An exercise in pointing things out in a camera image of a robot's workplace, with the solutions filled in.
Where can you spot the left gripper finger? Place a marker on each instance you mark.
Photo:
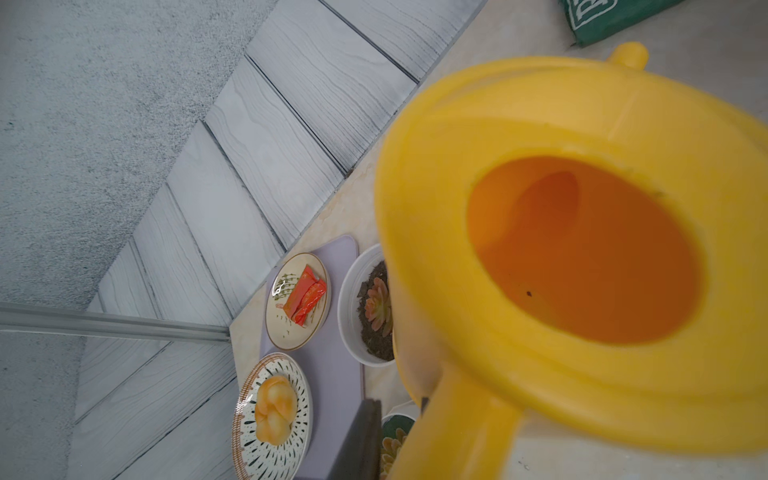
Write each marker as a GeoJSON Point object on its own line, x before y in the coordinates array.
{"type": "Point", "coordinates": [359, 455]}

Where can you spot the yellow watering can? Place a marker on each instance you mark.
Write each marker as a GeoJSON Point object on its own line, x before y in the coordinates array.
{"type": "Point", "coordinates": [582, 239]}

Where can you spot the small white pot yellow-green succulent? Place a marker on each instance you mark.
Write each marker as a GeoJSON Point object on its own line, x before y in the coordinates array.
{"type": "Point", "coordinates": [396, 427]}

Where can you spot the white pot dark succulent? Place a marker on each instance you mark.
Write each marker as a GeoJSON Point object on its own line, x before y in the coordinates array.
{"type": "Point", "coordinates": [365, 315]}

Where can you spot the lavender placemat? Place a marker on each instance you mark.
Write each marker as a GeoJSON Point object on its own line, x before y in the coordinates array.
{"type": "Point", "coordinates": [335, 378]}

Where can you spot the yellow dumplings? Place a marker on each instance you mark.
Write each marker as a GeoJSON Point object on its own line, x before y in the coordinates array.
{"type": "Point", "coordinates": [276, 409]}

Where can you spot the white black striped plate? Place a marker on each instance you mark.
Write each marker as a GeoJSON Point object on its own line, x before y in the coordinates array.
{"type": "Point", "coordinates": [254, 459]}

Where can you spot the beige plate with leaf pattern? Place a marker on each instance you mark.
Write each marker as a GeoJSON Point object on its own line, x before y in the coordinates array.
{"type": "Point", "coordinates": [281, 331]}

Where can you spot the green chips bag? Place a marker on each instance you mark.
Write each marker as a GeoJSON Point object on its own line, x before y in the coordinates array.
{"type": "Point", "coordinates": [592, 21]}

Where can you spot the left frame post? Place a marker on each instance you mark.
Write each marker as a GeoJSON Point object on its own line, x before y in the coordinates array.
{"type": "Point", "coordinates": [31, 319]}

